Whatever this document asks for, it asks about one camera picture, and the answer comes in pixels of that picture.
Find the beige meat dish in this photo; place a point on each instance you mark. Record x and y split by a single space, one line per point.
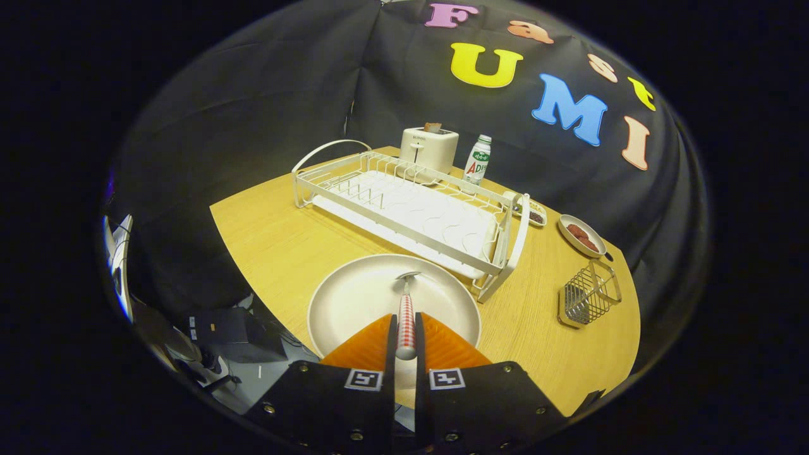
564 220

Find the white divided bean dish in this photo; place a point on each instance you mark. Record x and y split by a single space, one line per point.
537 217

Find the white toaster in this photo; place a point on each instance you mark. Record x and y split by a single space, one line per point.
430 151

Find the brown bread slice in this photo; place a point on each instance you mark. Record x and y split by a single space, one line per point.
433 127

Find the white bottle green label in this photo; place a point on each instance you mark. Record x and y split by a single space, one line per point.
477 164

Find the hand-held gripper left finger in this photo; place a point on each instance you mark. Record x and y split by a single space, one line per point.
389 404

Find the beige plate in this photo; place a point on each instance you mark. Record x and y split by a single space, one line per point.
354 297

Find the red meat patty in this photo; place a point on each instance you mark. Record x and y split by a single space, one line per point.
589 244
576 230

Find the white dish rack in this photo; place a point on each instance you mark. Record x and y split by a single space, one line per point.
411 208

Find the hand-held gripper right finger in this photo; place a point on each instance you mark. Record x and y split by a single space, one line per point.
422 411

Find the black box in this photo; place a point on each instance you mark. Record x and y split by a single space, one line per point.
234 328

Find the black table bracket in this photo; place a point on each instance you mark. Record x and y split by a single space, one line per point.
588 402

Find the black backdrop cloth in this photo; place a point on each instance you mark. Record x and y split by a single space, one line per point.
253 126

